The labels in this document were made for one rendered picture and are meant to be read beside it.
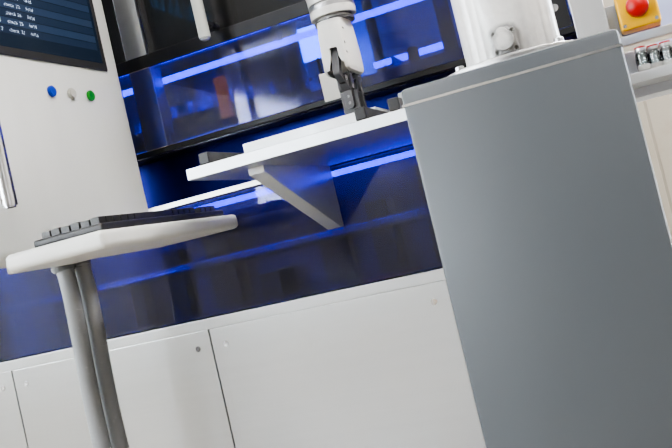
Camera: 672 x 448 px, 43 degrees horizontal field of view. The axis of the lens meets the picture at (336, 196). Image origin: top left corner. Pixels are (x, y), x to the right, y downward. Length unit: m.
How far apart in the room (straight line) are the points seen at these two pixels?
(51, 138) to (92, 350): 0.45
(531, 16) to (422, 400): 0.95
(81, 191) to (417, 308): 0.70
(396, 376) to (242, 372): 0.35
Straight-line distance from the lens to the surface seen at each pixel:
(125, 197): 1.85
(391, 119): 1.34
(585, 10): 1.71
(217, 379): 1.95
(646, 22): 1.70
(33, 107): 1.70
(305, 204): 1.63
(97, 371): 1.87
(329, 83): 1.80
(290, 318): 1.85
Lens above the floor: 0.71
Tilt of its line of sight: 3 degrees up
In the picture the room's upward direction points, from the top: 13 degrees counter-clockwise
